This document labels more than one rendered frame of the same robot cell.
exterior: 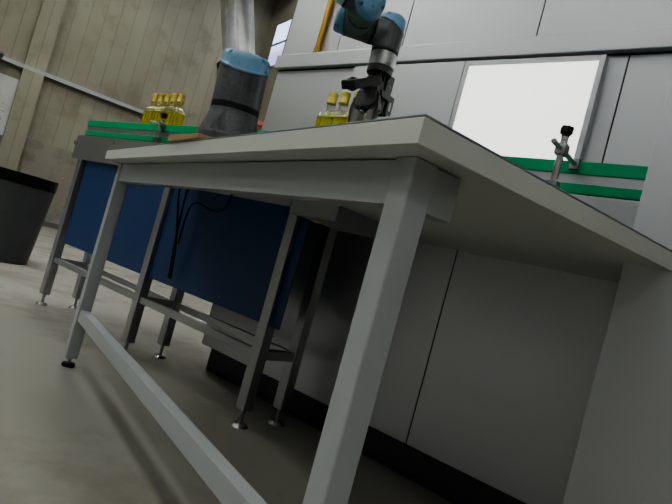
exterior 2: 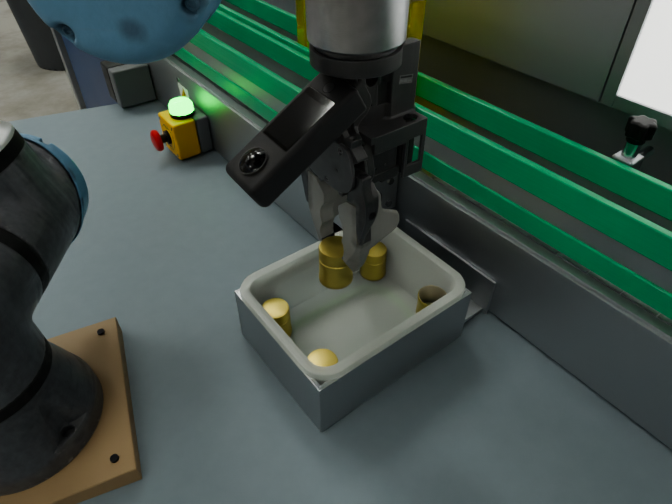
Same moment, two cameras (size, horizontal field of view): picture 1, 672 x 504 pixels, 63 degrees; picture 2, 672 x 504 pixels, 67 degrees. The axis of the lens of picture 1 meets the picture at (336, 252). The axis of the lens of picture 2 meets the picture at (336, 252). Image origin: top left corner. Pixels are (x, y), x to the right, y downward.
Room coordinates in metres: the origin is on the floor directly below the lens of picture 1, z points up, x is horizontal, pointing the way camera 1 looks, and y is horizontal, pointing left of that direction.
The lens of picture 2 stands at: (1.11, -0.05, 1.26)
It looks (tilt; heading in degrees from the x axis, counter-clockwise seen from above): 42 degrees down; 12
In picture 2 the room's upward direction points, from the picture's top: straight up
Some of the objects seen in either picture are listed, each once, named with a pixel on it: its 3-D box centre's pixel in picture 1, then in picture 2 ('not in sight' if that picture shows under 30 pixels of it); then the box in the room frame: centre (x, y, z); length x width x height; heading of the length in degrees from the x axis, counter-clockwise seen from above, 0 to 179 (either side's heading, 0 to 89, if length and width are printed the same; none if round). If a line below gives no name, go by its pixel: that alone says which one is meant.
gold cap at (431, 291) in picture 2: not in sight; (430, 307); (1.54, -0.08, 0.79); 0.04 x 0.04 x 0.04
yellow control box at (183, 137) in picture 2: not in sight; (185, 132); (1.89, 0.41, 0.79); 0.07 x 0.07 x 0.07; 50
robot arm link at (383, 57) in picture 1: (381, 63); (354, 14); (1.50, 0.02, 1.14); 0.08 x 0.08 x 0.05
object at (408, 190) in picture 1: (172, 312); not in sight; (1.30, 0.33, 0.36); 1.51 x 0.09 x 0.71; 35
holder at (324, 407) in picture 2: not in sight; (369, 303); (1.54, 0.00, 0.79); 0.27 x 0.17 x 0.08; 140
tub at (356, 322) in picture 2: not in sight; (352, 309); (1.52, 0.02, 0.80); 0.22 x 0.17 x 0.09; 140
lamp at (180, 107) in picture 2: not in sight; (180, 106); (1.89, 0.41, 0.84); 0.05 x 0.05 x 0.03
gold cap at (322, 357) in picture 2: not in sight; (322, 372); (1.42, 0.03, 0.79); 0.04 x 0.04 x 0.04
